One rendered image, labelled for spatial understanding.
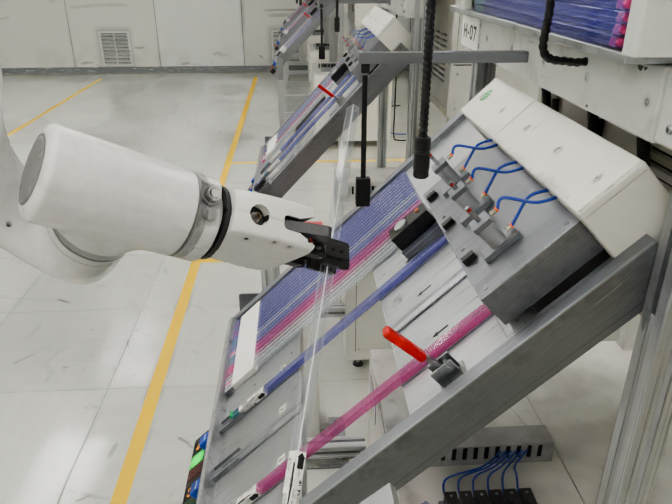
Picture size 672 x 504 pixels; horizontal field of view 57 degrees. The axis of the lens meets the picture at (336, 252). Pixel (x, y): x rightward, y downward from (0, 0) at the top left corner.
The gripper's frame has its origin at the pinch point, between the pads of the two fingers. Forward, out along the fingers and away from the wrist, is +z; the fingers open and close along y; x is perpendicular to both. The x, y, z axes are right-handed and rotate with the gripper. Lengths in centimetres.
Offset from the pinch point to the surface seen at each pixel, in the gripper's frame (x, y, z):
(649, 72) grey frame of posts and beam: -12.1, -32.8, 11.0
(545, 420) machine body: 13, 20, 75
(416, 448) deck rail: 20.3, -0.1, 13.7
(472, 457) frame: 20, 23, 55
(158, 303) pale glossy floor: -51, 219, 81
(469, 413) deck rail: 16.6, -6.2, 16.0
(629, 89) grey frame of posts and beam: -12.7, -30.0, 13.2
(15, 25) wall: -555, 774, 83
